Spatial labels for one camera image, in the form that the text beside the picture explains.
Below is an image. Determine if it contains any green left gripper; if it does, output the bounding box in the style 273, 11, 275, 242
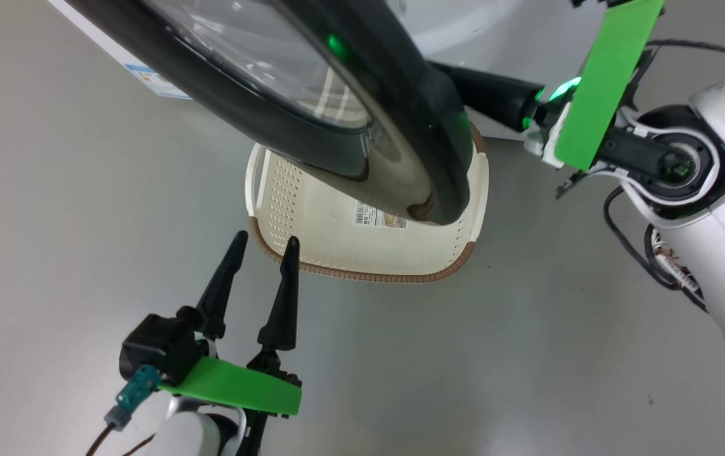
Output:
160, 231, 304, 419

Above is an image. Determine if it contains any dark round washing machine door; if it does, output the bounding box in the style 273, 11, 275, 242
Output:
61, 0, 472, 225

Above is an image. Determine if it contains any white barcode sticker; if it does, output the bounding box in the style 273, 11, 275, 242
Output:
354, 201, 407, 229

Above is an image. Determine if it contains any black right arm cable loop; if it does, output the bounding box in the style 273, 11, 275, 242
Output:
603, 187, 709, 312

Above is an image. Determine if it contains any white front-load washing machine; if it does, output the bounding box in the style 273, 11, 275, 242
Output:
46, 0, 525, 101

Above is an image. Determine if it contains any cream perforated laundry basket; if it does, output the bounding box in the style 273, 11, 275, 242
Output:
245, 120, 490, 284

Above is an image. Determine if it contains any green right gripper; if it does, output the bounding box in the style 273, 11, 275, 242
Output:
431, 0, 665, 172

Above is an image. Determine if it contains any blue white energy label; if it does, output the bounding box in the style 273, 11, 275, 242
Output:
125, 63, 192, 100

